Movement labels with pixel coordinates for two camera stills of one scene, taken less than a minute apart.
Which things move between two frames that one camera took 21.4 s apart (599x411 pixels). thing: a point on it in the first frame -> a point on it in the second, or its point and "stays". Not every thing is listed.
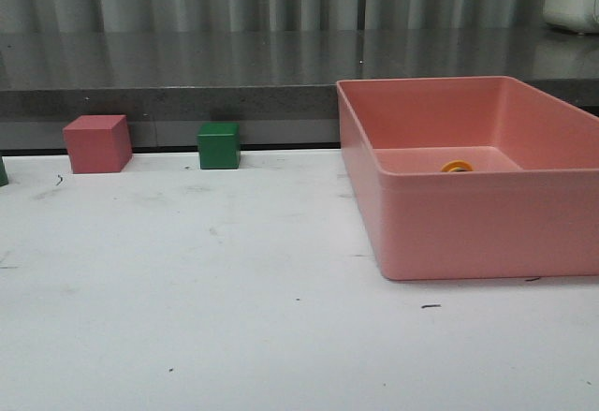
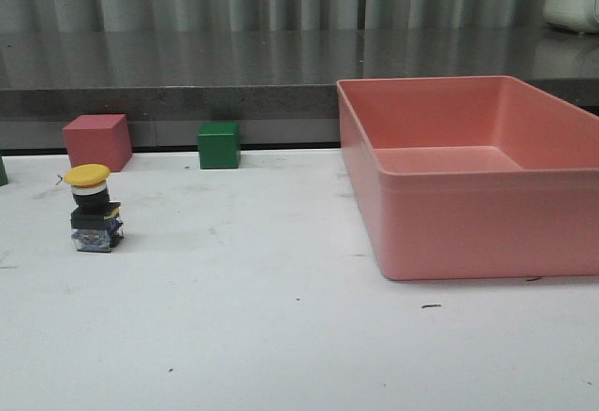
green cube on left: [4, 179] stays
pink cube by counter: [98, 143] stays
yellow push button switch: [457, 166] -> [94, 220]
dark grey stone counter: [279, 85] stays
